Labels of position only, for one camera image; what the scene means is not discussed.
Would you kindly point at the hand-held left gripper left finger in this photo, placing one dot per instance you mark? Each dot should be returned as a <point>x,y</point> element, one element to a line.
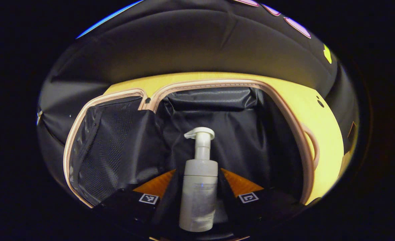
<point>169,204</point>

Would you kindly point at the pink suitcase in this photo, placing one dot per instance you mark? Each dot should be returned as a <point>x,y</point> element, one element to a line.
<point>237,134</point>

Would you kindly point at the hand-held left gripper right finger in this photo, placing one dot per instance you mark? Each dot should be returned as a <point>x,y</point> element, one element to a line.
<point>225,197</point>

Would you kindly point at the white pump bottle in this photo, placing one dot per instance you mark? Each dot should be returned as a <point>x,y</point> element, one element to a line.
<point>199,201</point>

